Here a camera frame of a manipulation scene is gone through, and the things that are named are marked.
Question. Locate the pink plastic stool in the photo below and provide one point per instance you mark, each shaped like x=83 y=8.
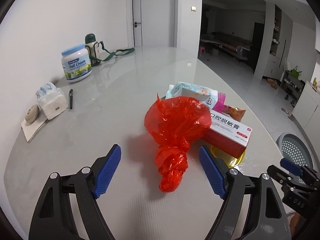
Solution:
x=202 y=50

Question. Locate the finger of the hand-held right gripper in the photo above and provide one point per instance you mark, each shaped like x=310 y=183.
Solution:
x=277 y=172
x=290 y=165

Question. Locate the grey door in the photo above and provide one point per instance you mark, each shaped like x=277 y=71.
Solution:
x=155 y=12

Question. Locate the slipper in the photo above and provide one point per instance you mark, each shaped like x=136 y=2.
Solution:
x=285 y=110

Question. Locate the tall white shelf unit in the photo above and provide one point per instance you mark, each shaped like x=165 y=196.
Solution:
x=272 y=62

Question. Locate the yellow plastic lid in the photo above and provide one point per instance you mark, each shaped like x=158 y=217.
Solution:
x=236 y=161

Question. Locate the green bag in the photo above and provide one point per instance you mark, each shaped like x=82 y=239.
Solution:
x=294 y=73

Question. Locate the red plastic bag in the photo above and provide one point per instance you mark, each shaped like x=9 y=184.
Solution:
x=175 y=120

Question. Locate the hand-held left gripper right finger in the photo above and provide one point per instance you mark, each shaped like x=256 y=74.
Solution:
x=212 y=172

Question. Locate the white low cabinet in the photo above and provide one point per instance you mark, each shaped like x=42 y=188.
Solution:
x=306 y=107

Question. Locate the white tissue pack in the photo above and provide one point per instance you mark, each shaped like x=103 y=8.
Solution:
x=52 y=102

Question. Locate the grey mesh trash basket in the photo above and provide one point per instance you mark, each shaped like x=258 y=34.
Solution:
x=295 y=147

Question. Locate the shoe rack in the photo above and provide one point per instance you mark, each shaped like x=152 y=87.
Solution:
x=292 y=85

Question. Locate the orange snack packet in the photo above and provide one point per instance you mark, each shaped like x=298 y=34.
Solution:
x=235 y=112

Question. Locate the black pen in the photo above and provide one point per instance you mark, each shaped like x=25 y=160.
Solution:
x=71 y=100

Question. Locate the white milk powder can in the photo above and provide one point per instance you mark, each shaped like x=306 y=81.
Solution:
x=76 y=65

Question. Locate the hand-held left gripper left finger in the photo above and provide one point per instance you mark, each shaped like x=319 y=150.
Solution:
x=107 y=170

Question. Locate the light blue wet wipes pack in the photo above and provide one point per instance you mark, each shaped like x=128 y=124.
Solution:
x=197 y=91

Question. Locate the folded white paper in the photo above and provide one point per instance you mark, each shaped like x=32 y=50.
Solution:
x=31 y=130

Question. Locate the red and white carton box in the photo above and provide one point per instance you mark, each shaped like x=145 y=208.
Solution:
x=230 y=132

